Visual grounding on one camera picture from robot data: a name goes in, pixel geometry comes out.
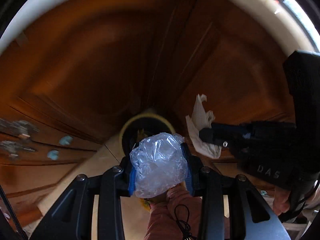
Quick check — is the clear plastic bag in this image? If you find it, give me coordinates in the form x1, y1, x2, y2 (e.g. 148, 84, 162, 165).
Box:
130, 132, 187, 198

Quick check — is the white paper tissue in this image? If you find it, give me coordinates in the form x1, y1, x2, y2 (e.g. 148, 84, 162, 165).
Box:
185, 94, 222, 159

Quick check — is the round beige trash bin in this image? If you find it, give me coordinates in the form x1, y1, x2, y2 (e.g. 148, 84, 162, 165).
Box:
119, 112, 176, 156

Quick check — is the right hand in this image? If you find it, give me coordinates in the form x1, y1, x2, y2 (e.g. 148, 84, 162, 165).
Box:
272, 187, 290, 216

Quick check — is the pink trouser leg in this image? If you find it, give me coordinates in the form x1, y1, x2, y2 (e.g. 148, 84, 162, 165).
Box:
144, 184, 202, 239

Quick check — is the wooden cabinet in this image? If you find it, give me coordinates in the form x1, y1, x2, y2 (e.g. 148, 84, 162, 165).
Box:
1, 0, 294, 197

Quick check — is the black cable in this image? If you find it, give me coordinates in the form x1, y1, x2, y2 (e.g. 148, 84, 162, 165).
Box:
173, 204, 197, 240

